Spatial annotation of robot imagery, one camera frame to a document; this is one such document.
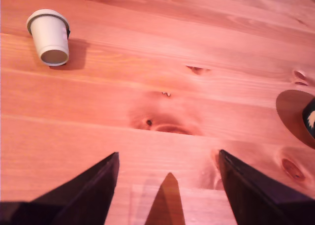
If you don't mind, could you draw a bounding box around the white coffee capsule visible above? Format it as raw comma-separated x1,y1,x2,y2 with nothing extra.
26,9,71,67

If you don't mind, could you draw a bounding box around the dark mug with white print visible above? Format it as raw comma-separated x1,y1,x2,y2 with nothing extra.
302,98,315,140

